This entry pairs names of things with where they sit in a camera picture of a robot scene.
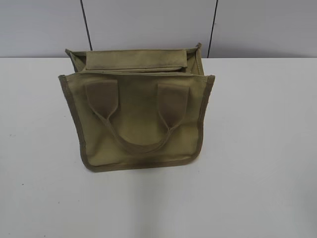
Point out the yellow canvas tote bag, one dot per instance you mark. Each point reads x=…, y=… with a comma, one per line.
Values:
x=137, y=109

